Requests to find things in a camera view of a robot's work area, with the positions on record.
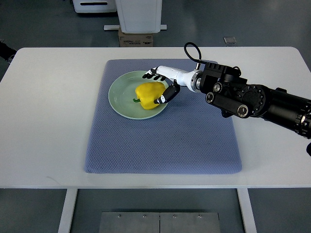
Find grey metal base plate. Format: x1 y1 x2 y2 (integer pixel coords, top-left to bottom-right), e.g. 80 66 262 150
99 212 221 233

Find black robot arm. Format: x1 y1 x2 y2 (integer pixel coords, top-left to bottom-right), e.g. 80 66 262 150
190 57 311 139

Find white table leg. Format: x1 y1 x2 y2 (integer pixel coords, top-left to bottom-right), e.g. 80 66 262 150
58 188 78 233
237 188 257 233

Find right white table leg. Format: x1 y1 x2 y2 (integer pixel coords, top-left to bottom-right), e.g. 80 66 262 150
237 188 257 233

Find yellow bell pepper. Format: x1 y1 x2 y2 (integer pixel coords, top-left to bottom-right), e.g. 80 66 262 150
133 82 166 110

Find white column stand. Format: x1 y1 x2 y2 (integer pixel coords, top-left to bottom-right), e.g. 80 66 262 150
104 0 167 34

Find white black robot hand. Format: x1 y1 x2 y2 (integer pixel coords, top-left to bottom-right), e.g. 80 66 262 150
142 66 203 104

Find small grey floor plate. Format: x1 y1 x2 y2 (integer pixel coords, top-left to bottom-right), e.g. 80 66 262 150
223 36 237 45

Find white cabinet with slot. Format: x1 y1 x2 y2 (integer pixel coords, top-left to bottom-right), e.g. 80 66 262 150
72 0 117 14

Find blue textured mat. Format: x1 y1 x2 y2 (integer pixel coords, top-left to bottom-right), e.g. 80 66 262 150
84 59 242 174

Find left white table leg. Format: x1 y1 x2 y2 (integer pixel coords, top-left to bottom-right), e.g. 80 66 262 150
58 188 78 233

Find black object at left edge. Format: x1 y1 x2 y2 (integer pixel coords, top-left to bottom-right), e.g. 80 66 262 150
0 41 17 63

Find light green plate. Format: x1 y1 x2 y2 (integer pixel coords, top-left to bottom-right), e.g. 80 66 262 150
108 71 166 120

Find cardboard box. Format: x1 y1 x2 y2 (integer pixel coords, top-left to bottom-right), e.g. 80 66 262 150
118 27 154 47

